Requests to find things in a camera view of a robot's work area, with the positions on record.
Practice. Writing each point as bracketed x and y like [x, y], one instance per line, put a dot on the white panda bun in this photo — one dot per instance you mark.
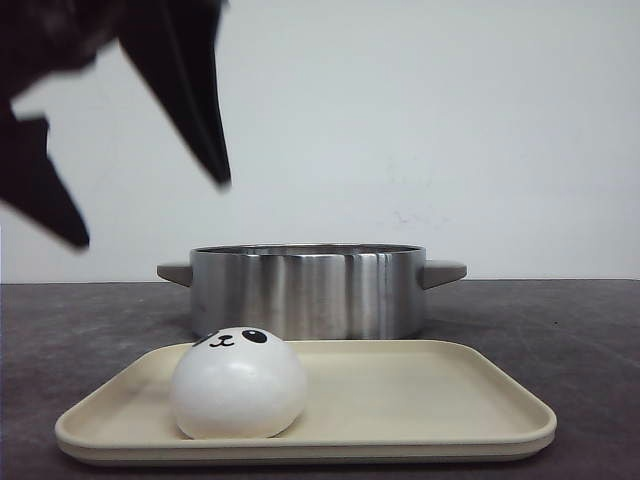
[236, 383]

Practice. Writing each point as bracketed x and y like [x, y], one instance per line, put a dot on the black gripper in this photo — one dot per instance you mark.
[171, 44]

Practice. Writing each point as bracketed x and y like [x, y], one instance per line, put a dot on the stainless steel pot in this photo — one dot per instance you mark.
[312, 291]

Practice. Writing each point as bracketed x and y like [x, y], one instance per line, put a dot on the beige rectangular tray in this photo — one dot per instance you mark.
[393, 401]

